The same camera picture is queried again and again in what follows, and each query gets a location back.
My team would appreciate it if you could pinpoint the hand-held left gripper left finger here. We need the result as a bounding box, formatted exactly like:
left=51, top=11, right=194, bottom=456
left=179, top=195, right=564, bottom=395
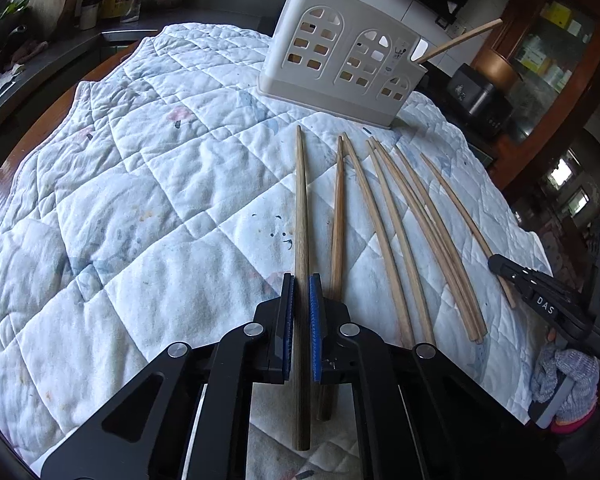
left=40, top=272, right=297, bottom=480

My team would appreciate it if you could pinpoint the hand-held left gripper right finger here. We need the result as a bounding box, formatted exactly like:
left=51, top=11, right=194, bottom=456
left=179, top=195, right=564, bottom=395
left=307, top=274, right=563, bottom=480

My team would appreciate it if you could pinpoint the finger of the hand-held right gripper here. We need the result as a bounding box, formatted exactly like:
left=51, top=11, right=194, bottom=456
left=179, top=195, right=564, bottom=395
left=487, top=253, right=563, bottom=323

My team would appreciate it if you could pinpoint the bunch of light wooden chopsticks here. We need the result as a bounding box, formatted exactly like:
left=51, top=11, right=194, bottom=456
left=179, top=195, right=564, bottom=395
left=316, top=132, right=517, bottom=422

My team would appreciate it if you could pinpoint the dark thick wooden chopstick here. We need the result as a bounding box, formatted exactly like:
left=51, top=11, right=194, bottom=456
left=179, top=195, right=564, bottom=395
left=292, top=125, right=313, bottom=452

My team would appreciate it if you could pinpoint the white plastic utensil holder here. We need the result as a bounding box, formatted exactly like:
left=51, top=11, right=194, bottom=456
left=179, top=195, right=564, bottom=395
left=256, top=0, right=428, bottom=131

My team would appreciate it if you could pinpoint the person's right hand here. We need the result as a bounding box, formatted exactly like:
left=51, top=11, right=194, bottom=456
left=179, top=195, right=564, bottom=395
left=530, top=345, right=600, bottom=422

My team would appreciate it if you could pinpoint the black countertop appliance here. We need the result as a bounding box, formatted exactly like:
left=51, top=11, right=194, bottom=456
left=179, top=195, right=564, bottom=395
left=446, top=63, right=514, bottom=142

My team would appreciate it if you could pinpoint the white quilted cloth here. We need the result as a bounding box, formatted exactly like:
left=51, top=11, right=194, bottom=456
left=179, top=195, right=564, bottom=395
left=0, top=22, right=553, bottom=467

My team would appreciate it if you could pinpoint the wooden glass door cabinet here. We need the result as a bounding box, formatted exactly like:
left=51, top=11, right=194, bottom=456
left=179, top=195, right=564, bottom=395
left=471, top=0, right=600, bottom=192

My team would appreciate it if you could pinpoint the slanted slim wooden chopstick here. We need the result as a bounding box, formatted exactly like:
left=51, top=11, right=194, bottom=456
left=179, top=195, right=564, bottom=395
left=414, top=18, right=503, bottom=65

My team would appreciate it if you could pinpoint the small white jar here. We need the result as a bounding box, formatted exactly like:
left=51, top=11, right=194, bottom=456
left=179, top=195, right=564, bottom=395
left=80, top=1, right=101, bottom=31

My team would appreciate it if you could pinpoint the bowl of green vegetables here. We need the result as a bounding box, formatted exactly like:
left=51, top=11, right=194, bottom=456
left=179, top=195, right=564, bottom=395
left=0, top=0, right=34, bottom=57

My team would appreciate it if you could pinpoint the wall socket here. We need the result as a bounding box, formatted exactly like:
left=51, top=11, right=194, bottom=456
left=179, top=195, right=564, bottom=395
left=434, top=11, right=467, bottom=37

